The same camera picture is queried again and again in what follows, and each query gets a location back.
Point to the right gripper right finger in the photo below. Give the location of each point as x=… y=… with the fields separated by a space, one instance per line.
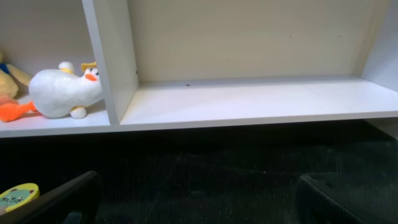
x=329 y=205

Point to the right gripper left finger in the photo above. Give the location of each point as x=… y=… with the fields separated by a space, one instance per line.
x=62 y=202

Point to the yellow rattle drum toy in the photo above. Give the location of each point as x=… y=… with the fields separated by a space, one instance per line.
x=18 y=196

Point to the white plush duck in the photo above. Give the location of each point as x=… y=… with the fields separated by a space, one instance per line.
x=62 y=93

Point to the yellow plush duck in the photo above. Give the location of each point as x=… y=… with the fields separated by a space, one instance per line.
x=9 y=82

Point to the white shelf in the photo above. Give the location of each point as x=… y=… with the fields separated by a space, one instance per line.
x=248 y=93

